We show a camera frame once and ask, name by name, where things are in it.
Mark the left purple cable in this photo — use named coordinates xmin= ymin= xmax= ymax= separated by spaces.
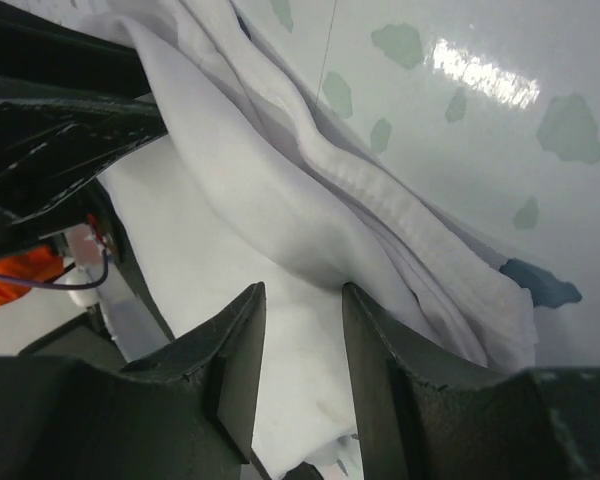
xmin=0 ymin=249 xmax=112 ymax=292

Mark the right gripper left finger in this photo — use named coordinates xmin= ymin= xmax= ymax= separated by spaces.
xmin=0 ymin=283 xmax=266 ymax=479

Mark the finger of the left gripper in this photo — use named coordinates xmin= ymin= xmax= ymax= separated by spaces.
xmin=0 ymin=1 xmax=167 ymax=258

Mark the white t shirt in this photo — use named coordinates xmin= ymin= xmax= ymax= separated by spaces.
xmin=80 ymin=1 xmax=537 ymax=479

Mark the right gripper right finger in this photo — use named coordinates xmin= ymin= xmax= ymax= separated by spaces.
xmin=342 ymin=284 xmax=600 ymax=479

